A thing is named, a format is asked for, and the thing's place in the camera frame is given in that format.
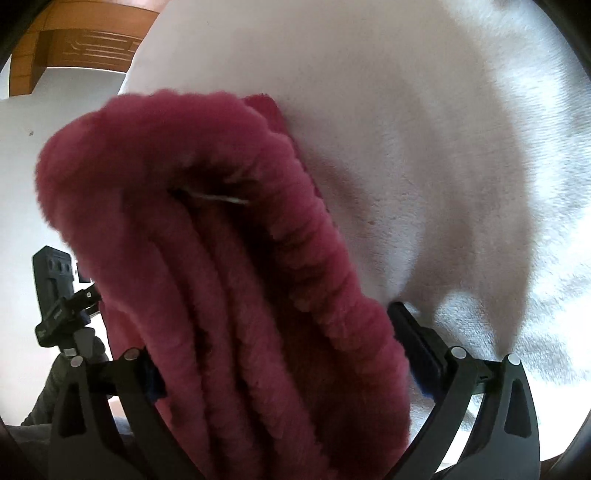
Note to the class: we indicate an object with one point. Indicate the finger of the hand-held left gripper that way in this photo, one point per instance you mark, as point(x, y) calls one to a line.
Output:
point(78, 307)

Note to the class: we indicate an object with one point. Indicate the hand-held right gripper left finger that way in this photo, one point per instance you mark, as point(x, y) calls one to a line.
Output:
point(154, 383)

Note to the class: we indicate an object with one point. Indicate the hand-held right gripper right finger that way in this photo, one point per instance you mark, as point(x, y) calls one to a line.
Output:
point(418, 344)

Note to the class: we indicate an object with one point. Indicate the red fluffy towel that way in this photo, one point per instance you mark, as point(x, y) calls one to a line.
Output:
point(207, 277)

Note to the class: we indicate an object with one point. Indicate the white blanket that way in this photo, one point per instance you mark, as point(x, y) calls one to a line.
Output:
point(415, 161)

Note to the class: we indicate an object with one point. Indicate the wooden headboard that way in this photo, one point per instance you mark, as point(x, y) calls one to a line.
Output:
point(69, 46)

